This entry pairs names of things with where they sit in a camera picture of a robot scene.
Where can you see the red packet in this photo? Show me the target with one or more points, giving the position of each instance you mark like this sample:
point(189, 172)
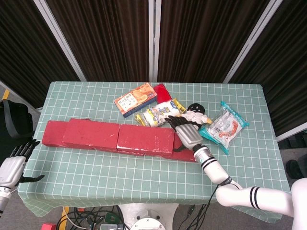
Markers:
point(163, 92)

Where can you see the teal snack package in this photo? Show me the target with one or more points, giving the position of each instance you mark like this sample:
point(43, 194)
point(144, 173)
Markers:
point(204, 133)

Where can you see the silver white robot base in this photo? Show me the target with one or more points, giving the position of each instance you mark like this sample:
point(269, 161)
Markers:
point(148, 215)

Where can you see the black rounded floor object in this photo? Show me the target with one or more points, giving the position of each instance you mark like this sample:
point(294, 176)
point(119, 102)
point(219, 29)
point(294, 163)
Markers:
point(293, 169)

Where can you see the dark partition screen panel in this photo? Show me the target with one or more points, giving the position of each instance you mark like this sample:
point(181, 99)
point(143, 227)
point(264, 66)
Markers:
point(287, 72)
point(24, 48)
point(204, 40)
point(108, 40)

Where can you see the small red floor box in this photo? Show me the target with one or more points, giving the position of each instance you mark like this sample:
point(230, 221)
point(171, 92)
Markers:
point(48, 226)

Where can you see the black white plush doll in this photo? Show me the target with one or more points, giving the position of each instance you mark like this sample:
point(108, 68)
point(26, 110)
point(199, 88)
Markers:
point(196, 109)

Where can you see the white roll package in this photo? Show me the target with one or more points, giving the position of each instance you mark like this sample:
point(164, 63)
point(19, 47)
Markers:
point(160, 111)

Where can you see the orange blue cracker box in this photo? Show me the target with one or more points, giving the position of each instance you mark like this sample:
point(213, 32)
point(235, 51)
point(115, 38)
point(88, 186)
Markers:
point(134, 98)

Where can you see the clear package with red print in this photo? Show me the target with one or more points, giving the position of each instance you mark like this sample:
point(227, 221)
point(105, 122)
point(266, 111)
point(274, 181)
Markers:
point(223, 127)

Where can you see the green checkered tablecloth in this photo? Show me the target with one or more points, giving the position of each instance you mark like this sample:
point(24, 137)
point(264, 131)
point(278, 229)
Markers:
point(96, 172)

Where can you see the yellow snack wrapper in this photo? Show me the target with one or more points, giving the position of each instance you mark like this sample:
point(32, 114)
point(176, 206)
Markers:
point(140, 119)
point(179, 105)

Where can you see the red brick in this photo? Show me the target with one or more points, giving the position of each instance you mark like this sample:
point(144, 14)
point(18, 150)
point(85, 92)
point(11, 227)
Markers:
point(187, 155)
point(52, 133)
point(91, 134)
point(129, 152)
point(144, 137)

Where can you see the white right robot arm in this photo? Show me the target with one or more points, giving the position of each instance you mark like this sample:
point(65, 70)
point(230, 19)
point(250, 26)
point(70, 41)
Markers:
point(216, 170)

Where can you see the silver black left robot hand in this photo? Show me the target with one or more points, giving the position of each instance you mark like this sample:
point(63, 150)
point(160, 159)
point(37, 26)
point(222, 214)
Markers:
point(12, 170)

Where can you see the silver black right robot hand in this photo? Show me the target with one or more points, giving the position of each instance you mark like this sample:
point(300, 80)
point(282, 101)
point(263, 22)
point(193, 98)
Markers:
point(189, 136)

